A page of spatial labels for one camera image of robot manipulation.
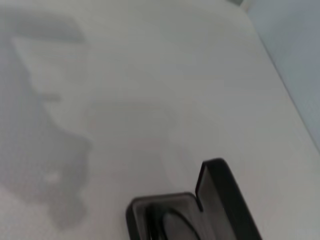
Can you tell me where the black glasses case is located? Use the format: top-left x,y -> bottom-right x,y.
125,157 -> 263,240

